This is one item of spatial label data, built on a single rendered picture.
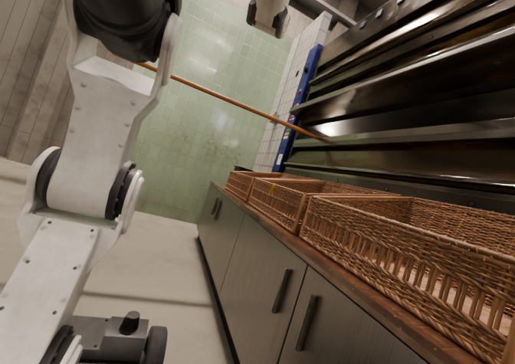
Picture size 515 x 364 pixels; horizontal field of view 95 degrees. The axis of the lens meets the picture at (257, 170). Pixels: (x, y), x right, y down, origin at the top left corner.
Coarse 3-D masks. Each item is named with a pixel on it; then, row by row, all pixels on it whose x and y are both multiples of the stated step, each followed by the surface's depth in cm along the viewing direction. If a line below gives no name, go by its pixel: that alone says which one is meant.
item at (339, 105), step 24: (480, 48) 81; (504, 48) 77; (408, 72) 105; (432, 72) 99; (456, 72) 94; (480, 72) 89; (504, 72) 85; (336, 96) 150; (360, 96) 139; (384, 96) 129; (408, 96) 120; (312, 120) 205
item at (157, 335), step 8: (152, 328) 73; (160, 328) 73; (152, 336) 69; (160, 336) 70; (152, 344) 67; (160, 344) 68; (152, 352) 66; (160, 352) 66; (144, 360) 65; (152, 360) 64; (160, 360) 65
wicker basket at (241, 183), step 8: (232, 176) 184; (240, 176) 167; (248, 176) 150; (256, 176) 201; (264, 176) 204; (272, 176) 206; (280, 176) 209; (288, 176) 198; (296, 176) 188; (232, 184) 178; (240, 184) 162; (248, 184) 146; (232, 192) 170; (240, 192) 156; (248, 192) 142
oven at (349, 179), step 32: (512, 0) 89; (448, 32) 109; (384, 64) 144; (448, 96) 109; (480, 96) 98; (512, 96) 92; (320, 128) 213; (352, 128) 187; (384, 128) 166; (416, 192) 100; (448, 192) 89; (480, 192) 80; (512, 288) 67
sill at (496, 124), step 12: (492, 120) 83; (504, 120) 80; (372, 132) 133; (384, 132) 125; (396, 132) 118; (408, 132) 112; (420, 132) 107; (432, 132) 101; (444, 132) 97; (456, 132) 93
